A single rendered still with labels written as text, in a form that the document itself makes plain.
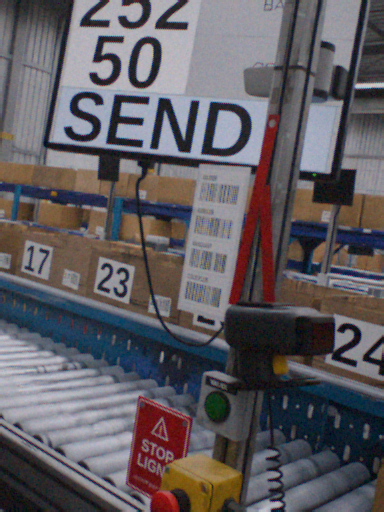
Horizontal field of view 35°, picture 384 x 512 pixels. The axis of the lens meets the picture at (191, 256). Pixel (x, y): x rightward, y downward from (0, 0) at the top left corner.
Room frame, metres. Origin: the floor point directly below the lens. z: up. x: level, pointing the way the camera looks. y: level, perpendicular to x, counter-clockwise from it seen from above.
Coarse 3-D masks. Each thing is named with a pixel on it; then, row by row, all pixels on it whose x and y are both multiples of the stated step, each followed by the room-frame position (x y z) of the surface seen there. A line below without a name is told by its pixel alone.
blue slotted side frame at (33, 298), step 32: (0, 288) 2.14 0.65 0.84; (32, 288) 1.96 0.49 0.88; (32, 320) 2.00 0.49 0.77; (64, 320) 1.89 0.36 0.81; (96, 320) 1.79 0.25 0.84; (128, 320) 1.66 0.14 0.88; (96, 352) 1.78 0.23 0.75; (128, 352) 1.69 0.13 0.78; (160, 352) 1.61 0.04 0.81; (192, 352) 1.50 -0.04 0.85; (224, 352) 1.43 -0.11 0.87; (160, 384) 1.60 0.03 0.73; (192, 384) 1.53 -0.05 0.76; (320, 384) 1.26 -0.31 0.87; (288, 416) 1.34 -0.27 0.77; (320, 416) 1.29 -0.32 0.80; (352, 416) 1.24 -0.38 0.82; (352, 448) 1.24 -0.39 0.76
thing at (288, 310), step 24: (240, 312) 0.68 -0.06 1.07; (264, 312) 0.66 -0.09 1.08; (288, 312) 0.64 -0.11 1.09; (312, 312) 0.66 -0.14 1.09; (240, 336) 0.68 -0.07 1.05; (264, 336) 0.65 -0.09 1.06; (288, 336) 0.64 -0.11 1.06; (312, 336) 0.63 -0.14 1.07; (240, 360) 0.69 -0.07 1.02; (264, 360) 0.67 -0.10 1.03; (240, 384) 0.68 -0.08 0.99; (264, 384) 0.66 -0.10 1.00
